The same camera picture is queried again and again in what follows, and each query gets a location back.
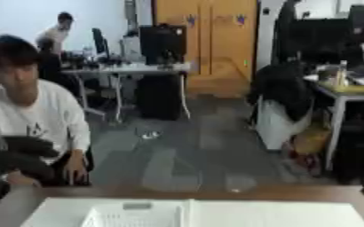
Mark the large black computer monitor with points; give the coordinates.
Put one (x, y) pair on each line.
(162, 44)

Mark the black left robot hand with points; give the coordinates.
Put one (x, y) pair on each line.
(22, 153)

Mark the seated person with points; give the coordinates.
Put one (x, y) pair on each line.
(35, 112)

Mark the black cabinet under desk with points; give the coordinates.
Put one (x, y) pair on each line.
(159, 96)

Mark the standing person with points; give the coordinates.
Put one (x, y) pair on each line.
(55, 32)

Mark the small black computer monitor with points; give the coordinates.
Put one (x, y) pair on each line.
(100, 41)

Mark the yellow bag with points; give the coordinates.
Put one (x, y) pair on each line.
(311, 139)

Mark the grey desk with clutter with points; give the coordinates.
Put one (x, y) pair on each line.
(345, 94)

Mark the white office desk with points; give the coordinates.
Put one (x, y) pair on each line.
(133, 69)

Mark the white plastic basket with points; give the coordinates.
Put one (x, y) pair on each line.
(133, 215)

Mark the black monitors on grey desk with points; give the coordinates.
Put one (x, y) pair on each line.
(325, 38)

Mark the clear plastic bottle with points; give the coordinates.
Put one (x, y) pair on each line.
(341, 74)

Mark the orange wooden cupboard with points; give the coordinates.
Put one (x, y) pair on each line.
(221, 44)

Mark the white chair with black jacket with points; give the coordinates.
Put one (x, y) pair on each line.
(281, 100)

